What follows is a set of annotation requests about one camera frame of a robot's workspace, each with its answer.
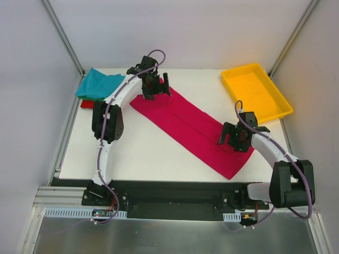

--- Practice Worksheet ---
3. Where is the folded teal t shirt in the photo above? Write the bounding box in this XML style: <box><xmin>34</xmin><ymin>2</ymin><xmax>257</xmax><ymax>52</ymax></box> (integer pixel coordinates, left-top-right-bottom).
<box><xmin>75</xmin><ymin>68</ymin><xmax>125</xmax><ymax>98</ymax></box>

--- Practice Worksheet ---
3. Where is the yellow plastic tray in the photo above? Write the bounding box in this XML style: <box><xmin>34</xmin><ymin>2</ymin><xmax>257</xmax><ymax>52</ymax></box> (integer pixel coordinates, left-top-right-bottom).
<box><xmin>221</xmin><ymin>63</ymin><xmax>293</xmax><ymax>124</ymax></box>

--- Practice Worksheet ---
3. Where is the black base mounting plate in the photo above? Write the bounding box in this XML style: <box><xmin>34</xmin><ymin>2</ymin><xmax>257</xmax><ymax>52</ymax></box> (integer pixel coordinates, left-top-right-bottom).
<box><xmin>50</xmin><ymin>177</ymin><xmax>304</xmax><ymax>222</ymax></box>

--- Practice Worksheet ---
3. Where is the aluminium front rail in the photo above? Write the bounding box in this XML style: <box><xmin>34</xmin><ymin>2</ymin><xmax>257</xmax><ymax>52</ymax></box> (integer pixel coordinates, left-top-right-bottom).
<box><xmin>33</xmin><ymin>186</ymin><xmax>321</xmax><ymax>212</ymax></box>

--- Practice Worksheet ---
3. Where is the pink t shirt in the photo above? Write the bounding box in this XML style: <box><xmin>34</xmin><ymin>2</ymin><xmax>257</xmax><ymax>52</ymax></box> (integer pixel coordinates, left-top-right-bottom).
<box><xmin>130</xmin><ymin>88</ymin><xmax>254</xmax><ymax>179</ymax></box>

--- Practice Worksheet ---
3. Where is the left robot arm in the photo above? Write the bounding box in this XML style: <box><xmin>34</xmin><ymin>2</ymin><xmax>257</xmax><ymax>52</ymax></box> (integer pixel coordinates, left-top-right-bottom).
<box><xmin>86</xmin><ymin>55</ymin><xmax>171</xmax><ymax>206</ymax></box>

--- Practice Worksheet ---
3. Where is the folded green t shirt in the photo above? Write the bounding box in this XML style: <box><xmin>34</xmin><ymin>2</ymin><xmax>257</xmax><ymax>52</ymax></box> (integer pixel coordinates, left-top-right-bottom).
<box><xmin>78</xmin><ymin>96</ymin><xmax>105</xmax><ymax>101</ymax></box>

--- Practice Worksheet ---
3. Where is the white slotted cable duct right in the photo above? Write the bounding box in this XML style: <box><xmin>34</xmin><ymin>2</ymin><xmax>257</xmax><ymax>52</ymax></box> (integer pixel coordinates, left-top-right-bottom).
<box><xmin>222</xmin><ymin>212</ymin><xmax>242</xmax><ymax>223</ymax></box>

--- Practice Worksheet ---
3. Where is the aluminium right side rail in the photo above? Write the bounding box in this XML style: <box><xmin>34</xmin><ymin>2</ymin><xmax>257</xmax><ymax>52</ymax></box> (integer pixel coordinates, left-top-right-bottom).
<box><xmin>267</xmin><ymin>76</ymin><xmax>304</xmax><ymax>186</ymax></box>

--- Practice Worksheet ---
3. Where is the aluminium corner post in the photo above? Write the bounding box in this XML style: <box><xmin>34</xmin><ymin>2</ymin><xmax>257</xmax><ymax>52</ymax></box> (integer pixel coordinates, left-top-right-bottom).
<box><xmin>267</xmin><ymin>0</ymin><xmax>321</xmax><ymax>79</ymax></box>
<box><xmin>39</xmin><ymin>0</ymin><xmax>86</xmax><ymax>77</ymax></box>

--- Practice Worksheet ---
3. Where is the white slotted cable duct left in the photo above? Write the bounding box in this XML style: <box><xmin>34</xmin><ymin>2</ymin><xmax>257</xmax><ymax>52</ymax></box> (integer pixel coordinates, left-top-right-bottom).
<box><xmin>44</xmin><ymin>207</ymin><xmax>115</xmax><ymax>220</ymax></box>

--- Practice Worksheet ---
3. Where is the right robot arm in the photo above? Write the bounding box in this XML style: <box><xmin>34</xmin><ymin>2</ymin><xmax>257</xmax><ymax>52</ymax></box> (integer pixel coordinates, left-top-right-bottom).
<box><xmin>218</xmin><ymin>112</ymin><xmax>315</xmax><ymax>210</ymax></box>

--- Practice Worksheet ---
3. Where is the white slotted cable duct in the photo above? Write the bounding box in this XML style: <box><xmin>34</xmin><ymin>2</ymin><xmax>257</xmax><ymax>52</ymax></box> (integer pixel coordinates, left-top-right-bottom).
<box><xmin>222</xmin><ymin>212</ymin><xmax>242</xmax><ymax>223</ymax></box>
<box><xmin>44</xmin><ymin>207</ymin><xmax>115</xmax><ymax>220</ymax></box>

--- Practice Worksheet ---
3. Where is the aluminium rail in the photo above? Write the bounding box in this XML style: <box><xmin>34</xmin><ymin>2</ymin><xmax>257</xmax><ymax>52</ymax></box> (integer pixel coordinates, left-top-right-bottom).
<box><xmin>267</xmin><ymin>76</ymin><xmax>304</xmax><ymax>186</ymax></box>
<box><xmin>33</xmin><ymin>186</ymin><xmax>321</xmax><ymax>212</ymax></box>
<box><xmin>47</xmin><ymin>76</ymin><xmax>87</xmax><ymax>186</ymax></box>

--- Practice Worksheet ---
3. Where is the aluminium corner post right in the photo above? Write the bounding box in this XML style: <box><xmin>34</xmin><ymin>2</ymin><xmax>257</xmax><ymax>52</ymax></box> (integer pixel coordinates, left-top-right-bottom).
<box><xmin>267</xmin><ymin>0</ymin><xmax>321</xmax><ymax>79</ymax></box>

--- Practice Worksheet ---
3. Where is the aluminium left side rail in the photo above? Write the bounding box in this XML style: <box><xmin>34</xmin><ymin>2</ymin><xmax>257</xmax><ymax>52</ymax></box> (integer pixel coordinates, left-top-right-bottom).
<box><xmin>47</xmin><ymin>76</ymin><xmax>87</xmax><ymax>186</ymax></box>

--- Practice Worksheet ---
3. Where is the folded red t shirt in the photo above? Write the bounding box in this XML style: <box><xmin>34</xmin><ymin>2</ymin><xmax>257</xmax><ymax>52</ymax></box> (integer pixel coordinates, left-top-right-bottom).
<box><xmin>80</xmin><ymin>100</ymin><xmax>95</xmax><ymax>110</ymax></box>

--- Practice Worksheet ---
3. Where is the aluminium corner post left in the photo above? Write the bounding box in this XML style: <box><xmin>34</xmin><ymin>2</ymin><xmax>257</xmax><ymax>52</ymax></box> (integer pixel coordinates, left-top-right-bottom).
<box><xmin>39</xmin><ymin>0</ymin><xmax>86</xmax><ymax>77</ymax></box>

